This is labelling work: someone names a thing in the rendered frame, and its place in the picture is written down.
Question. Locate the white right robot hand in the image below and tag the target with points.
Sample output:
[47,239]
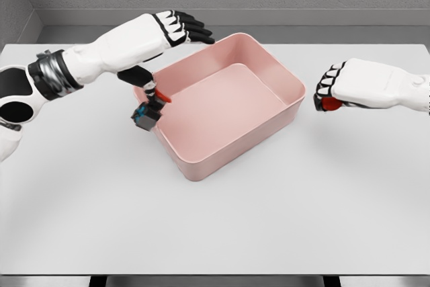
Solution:
[366,83]

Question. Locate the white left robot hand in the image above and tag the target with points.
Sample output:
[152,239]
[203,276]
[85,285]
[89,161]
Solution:
[137,38]

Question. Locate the red round industrial switch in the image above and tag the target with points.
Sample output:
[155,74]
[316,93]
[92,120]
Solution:
[331,103]

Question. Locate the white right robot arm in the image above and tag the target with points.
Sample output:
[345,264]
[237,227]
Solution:
[423,93]

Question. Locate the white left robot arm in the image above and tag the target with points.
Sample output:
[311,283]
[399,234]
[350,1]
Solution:
[84,62]

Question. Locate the pink rectangular basket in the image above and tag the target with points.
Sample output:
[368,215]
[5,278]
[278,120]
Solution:
[218,105]

